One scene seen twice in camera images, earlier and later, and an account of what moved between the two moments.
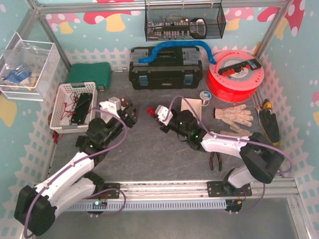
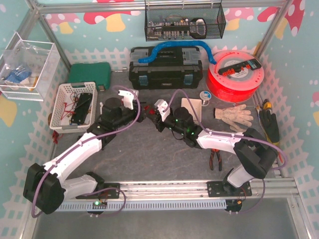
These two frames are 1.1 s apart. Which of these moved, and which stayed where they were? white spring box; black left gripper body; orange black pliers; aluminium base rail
Moved: black left gripper body
Stayed: orange black pliers; white spring box; aluminium base rail
